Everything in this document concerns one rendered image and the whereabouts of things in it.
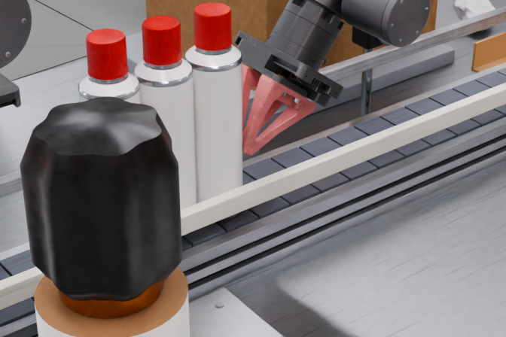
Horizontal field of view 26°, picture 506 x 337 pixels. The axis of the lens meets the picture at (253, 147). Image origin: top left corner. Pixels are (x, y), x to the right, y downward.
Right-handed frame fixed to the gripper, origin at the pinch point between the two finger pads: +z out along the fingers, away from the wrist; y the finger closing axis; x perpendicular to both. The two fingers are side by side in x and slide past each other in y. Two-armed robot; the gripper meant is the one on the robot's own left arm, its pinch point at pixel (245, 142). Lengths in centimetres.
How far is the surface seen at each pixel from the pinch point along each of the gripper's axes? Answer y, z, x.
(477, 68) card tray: -13, -21, 44
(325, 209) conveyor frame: 5.1, 2.1, 9.2
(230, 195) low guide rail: 3.7, 4.7, -2.0
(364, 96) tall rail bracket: -9.5, -10.0, 23.0
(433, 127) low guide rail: 4.1, -10.3, 19.2
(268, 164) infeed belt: -3.4, 1.3, 7.9
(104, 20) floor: -232, 3, 144
